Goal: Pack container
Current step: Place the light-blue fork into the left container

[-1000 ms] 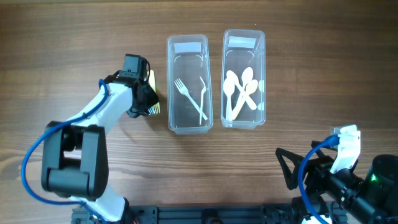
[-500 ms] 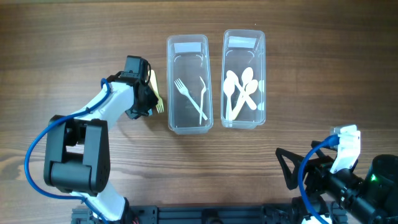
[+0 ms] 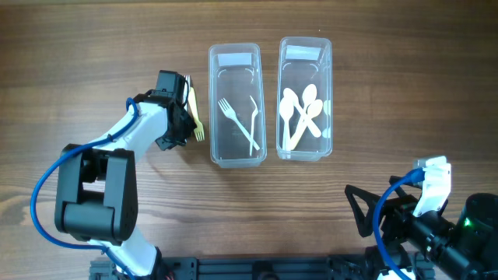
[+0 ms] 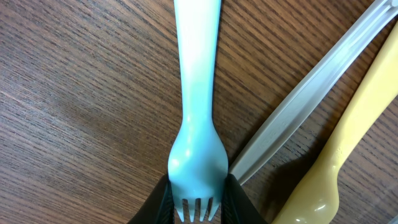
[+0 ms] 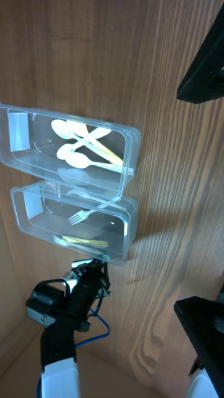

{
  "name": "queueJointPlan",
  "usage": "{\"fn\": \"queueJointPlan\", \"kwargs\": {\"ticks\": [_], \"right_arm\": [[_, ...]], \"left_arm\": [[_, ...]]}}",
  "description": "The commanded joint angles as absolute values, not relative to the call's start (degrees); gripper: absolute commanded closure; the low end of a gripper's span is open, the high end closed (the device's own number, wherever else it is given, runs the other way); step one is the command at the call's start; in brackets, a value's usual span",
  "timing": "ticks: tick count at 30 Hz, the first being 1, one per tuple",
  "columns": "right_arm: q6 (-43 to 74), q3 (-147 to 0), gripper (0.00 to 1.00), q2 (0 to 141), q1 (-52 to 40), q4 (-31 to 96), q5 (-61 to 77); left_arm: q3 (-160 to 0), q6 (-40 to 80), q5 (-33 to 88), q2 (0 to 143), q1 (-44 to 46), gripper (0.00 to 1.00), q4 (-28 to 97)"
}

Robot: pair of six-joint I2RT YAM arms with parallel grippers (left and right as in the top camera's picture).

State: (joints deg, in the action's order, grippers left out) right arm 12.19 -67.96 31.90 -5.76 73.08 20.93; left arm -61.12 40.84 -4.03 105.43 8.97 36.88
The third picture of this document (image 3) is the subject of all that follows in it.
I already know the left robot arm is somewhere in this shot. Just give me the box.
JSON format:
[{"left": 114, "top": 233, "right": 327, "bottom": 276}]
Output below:
[{"left": 54, "top": 70, "right": 197, "bottom": 279}]

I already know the white spoon angled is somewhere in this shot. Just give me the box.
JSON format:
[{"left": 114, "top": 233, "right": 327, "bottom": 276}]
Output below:
[{"left": 299, "top": 84, "right": 317, "bottom": 121}]

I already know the right clear plastic container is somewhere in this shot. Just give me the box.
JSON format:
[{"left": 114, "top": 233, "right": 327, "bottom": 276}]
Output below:
[{"left": 276, "top": 37, "right": 333, "bottom": 161}]

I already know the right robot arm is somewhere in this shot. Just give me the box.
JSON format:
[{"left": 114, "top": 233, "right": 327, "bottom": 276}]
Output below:
[{"left": 345, "top": 177, "right": 497, "bottom": 279}]

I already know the clear plastic container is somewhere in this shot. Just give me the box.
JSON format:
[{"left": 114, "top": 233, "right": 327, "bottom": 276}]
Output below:
[
  {"left": 276, "top": 37, "right": 333, "bottom": 161},
  {"left": 209, "top": 43, "right": 267, "bottom": 168}
]

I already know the white spoon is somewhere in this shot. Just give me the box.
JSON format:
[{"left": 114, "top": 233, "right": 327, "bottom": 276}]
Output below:
[
  {"left": 279, "top": 97, "right": 293, "bottom": 151},
  {"left": 283, "top": 88, "right": 321, "bottom": 138}
]

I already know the left clear plastic container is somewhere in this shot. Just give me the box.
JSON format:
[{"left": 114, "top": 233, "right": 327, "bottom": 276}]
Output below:
[{"left": 209, "top": 43, "right": 267, "bottom": 168}]

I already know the yellow plastic spoon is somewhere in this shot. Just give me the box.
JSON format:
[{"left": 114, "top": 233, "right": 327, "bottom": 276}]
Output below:
[{"left": 288, "top": 100, "right": 323, "bottom": 150}]

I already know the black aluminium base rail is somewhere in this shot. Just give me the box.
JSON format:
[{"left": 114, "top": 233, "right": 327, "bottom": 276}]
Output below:
[{"left": 89, "top": 253, "right": 435, "bottom": 280}]

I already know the right blue cable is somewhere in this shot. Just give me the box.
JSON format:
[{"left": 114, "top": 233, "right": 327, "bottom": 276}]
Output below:
[{"left": 372, "top": 166, "right": 427, "bottom": 280}]

